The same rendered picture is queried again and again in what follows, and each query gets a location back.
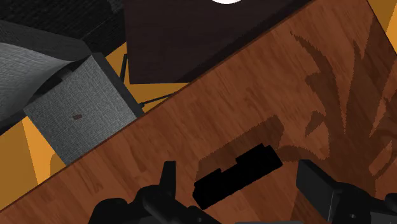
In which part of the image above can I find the brown wooden table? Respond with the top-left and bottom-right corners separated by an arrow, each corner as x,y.
0,0 -> 397,224

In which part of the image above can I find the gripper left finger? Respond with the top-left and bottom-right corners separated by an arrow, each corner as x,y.
88,160 -> 221,224

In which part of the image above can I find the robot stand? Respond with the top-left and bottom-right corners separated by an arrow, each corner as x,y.
123,0 -> 312,85

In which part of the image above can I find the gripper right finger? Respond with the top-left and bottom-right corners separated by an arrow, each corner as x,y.
295,159 -> 397,224

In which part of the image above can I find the black rectangular remote control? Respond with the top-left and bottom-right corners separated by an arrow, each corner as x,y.
192,143 -> 284,211

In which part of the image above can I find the grey fabric armchair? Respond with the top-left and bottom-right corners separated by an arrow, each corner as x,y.
0,20 -> 145,166

